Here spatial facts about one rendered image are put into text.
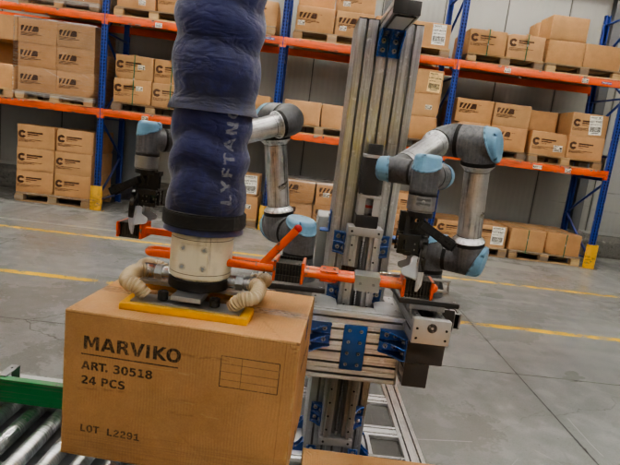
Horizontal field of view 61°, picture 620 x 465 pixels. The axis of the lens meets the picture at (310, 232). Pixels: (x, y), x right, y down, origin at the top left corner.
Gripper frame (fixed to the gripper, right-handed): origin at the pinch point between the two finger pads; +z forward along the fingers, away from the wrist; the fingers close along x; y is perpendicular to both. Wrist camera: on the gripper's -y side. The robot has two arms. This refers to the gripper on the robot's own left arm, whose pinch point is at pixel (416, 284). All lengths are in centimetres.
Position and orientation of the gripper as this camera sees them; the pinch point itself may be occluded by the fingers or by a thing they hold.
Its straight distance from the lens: 149.2
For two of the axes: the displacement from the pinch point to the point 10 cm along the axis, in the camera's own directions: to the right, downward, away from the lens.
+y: -9.9, -1.3, 0.4
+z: -1.2, 9.8, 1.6
